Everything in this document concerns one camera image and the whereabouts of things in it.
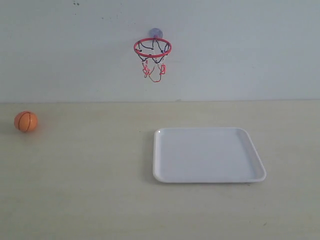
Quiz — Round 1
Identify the small orange toy basketball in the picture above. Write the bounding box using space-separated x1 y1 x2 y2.
14 111 38 133

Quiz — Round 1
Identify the red mini basketball hoop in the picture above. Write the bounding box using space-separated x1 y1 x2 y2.
133 37 173 83

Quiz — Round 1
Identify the white rectangular plastic tray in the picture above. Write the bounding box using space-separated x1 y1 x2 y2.
152 127 267 184

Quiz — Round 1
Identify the clear suction cup mount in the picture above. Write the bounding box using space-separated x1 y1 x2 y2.
148 28 163 39

